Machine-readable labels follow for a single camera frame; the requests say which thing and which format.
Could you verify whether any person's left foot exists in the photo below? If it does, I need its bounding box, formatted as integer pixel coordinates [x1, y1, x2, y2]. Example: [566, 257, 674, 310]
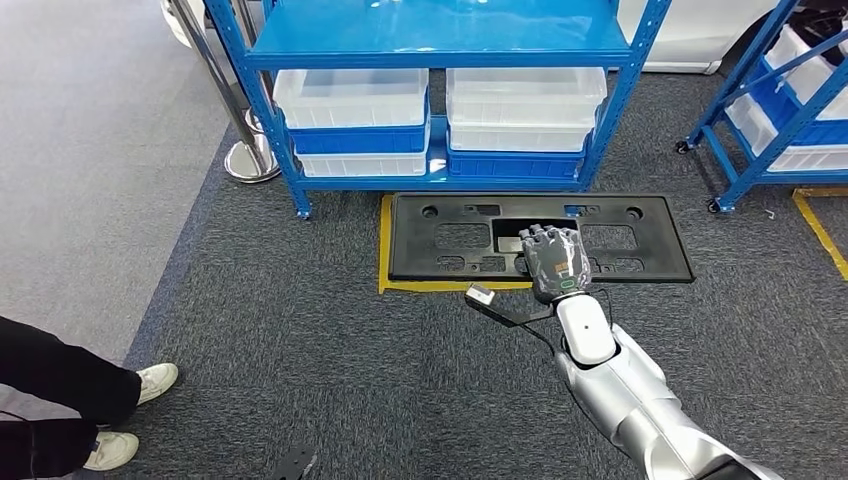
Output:
[134, 362, 180, 407]

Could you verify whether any white car red stripe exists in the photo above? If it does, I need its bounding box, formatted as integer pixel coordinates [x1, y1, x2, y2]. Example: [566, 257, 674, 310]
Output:
[158, 0, 796, 75]

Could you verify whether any person's left leg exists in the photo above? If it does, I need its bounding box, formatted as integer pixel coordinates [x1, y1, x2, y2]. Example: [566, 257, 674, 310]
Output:
[0, 315, 144, 425]

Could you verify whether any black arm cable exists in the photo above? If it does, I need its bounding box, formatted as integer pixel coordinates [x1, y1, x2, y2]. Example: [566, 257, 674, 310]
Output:
[523, 286, 616, 359]

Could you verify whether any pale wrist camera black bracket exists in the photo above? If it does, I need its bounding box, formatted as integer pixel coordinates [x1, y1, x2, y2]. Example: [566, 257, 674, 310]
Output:
[463, 283, 555, 329]

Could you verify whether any person's foot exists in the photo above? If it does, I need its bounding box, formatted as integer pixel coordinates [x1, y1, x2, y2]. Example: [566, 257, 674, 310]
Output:
[82, 431, 141, 473]
[134, 362, 180, 407]

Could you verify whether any black flat robot foot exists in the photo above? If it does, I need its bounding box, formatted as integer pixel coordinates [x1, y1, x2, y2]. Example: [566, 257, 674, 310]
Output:
[268, 445, 318, 480]

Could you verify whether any person's right leg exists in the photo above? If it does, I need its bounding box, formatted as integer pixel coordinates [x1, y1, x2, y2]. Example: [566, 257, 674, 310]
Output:
[0, 415, 101, 480]

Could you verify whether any blue plastic bin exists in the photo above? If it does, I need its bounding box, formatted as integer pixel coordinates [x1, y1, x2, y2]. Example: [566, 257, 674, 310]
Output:
[288, 119, 431, 156]
[447, 146, 588, 180]
[747, 58, 848, 147]

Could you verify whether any yellow floor tape square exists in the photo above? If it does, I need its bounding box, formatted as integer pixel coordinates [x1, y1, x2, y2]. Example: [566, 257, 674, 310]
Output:
[377, 193, 535, 295]
[791, 187, 848, 283]

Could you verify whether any translucent white plastic bin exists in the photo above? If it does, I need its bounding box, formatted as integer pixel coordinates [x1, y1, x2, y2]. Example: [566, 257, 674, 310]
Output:
[445, 66, 609, 127]
[723, 92, 848, 174]
[296, 145, 429, 178]
[272, 68, 431, 130]
[765, 23, 848, 122]
[449, 119, 594, 154]

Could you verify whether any blue wheeled metal rack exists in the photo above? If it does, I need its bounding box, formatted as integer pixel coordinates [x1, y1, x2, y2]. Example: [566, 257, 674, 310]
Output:
[675, 0, 848, 215]

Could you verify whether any blue metal shelf rack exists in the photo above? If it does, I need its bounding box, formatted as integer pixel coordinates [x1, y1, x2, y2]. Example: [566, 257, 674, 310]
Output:
[201, 0, 674, 220]

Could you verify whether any person's leg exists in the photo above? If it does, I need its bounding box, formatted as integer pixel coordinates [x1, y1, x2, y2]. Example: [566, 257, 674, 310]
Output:
[0, 415, 101, 480]
[0, 315, 144, 425]

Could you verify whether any chrome stanchion post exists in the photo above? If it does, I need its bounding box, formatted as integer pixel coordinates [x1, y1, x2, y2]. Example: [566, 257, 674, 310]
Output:
[168, 0, 282, 185]

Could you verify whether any person's right foot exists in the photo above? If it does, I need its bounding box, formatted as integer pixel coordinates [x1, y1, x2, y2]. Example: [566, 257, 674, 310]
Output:
[82, 431, 141, 473]

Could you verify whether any black plastic plate frame part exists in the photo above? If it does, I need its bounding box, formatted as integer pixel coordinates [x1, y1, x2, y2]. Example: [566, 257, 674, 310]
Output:
[387, 192, 696, 285]

